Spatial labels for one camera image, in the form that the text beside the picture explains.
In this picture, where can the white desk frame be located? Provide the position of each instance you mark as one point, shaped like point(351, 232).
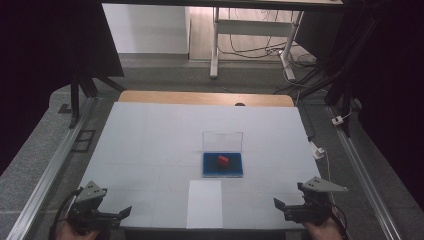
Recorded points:
point(253, 27)

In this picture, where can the black metal stand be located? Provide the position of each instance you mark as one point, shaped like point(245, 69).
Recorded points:
point(345, 100)
point(75, 100)

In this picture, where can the white cabinet panel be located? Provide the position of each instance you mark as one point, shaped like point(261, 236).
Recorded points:
point(143, 30)

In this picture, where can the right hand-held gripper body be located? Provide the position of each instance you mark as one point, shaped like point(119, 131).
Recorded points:
point(313, 208)

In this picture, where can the person's right hand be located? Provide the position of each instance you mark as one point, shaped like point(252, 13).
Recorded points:
point(325, 232)

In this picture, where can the aluminium rail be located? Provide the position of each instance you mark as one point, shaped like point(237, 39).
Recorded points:
point(363, 173)
point(50, 173)

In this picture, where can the wooden table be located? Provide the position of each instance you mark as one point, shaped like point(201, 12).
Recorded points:
point(186, 97)

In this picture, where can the blue ink pad clear case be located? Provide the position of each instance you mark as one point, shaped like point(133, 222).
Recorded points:
point(213, 168)

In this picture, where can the black curtain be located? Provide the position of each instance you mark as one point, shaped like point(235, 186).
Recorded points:
point(396, 83)
point(40, 66)

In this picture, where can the red stamp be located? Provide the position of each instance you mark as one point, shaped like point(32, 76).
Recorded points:
point(223, 160)

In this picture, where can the white paper sheet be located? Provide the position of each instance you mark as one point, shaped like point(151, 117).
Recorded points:
point(204, 205)

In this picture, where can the white table cover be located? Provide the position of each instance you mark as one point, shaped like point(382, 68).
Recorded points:
point(150, 140)

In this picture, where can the small white plug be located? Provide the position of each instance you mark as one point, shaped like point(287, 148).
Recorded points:
point(337, 120)

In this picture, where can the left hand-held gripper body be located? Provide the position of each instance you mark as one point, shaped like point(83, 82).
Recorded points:
point(87, 208)

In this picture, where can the person's left hand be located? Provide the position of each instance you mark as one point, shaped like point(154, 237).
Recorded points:
point(66, 231)

